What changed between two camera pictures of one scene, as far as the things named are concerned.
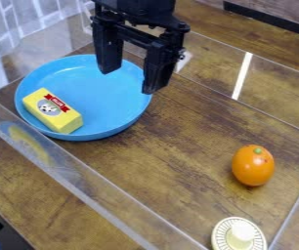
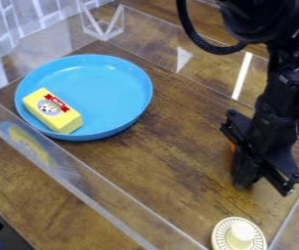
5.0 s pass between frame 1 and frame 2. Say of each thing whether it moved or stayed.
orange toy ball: moved
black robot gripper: moved
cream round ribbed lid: stayed
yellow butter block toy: stayed
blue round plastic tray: stayed
